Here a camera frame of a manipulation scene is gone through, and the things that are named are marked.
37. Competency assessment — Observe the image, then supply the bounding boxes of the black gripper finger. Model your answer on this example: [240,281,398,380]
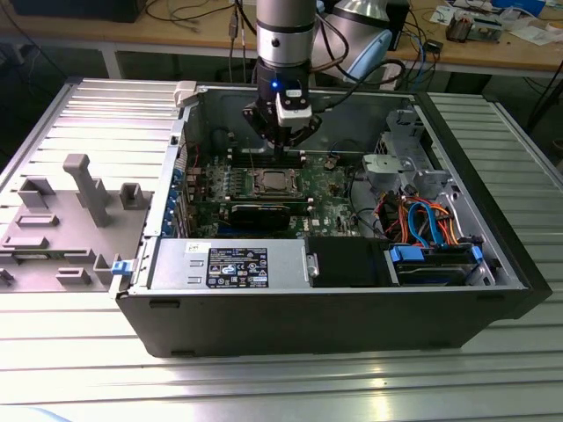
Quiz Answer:
[283,114,324,162]
[240,100,286,162]

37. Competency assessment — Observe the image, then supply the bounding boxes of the metal socket cover frame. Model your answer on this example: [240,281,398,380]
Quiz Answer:
[252,169,303,195]

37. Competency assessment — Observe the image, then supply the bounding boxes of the black RAM slot row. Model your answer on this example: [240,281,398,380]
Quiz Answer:
[206,193,314,207]
[228,149,307,171]

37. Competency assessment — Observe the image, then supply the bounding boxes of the green motherboard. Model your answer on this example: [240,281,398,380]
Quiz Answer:
[184,151,366,241]

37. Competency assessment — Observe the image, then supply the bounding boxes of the grey case release latch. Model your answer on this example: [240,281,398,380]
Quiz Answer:
[173,81,198,109]

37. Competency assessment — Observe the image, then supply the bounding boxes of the grey drive cage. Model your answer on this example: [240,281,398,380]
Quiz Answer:
[377,108,427,159]

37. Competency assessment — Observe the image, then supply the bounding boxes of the black graphics card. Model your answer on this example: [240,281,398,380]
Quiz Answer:
[226,201,292,232]

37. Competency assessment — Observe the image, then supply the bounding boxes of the wooden workbench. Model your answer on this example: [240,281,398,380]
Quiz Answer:
[0,0,563,80]

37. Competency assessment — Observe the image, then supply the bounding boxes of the black power supply label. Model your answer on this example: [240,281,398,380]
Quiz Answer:
[207,246,269,289]

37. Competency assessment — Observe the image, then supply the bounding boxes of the silver power supply unit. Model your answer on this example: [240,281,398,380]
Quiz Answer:
[148,238,311,292]

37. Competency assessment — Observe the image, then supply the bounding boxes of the metal heatsink cooler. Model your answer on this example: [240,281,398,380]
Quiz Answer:
[444,11,475,44]

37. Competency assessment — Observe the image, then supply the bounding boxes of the hard disk blue carrier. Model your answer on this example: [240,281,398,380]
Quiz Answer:
[384,244,484,287]

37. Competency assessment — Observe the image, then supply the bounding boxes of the black open PC case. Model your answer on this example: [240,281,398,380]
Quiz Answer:
[114,81,553,360]

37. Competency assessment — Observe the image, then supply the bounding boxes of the black monitor base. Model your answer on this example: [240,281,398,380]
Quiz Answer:
[8,0,142,23]

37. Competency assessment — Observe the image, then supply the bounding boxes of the grey plastic parts rack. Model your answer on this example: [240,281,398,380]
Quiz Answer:
[0,153,155,294]

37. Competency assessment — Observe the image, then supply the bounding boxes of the white paper sheets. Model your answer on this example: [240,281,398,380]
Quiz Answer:
[509,24,562,45]

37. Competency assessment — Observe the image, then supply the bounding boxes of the blue box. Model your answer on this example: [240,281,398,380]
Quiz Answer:
[492,0,546,14]

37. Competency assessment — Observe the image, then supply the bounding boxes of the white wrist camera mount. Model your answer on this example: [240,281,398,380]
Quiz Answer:
[275,89,312,128]

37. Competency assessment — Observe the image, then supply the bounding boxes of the silver metal drive bracket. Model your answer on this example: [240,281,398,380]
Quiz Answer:
[361,153,417,193]

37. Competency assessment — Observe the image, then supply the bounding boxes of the grey plastic bay bracket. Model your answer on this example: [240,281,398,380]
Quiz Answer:
[413,169,455,197]

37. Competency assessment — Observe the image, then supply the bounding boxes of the blue flat data wire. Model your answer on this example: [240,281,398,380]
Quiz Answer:
[406,200,445,250]

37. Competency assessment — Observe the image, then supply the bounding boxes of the orange power wire bundle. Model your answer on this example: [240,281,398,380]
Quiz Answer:
[376,193,463,247]

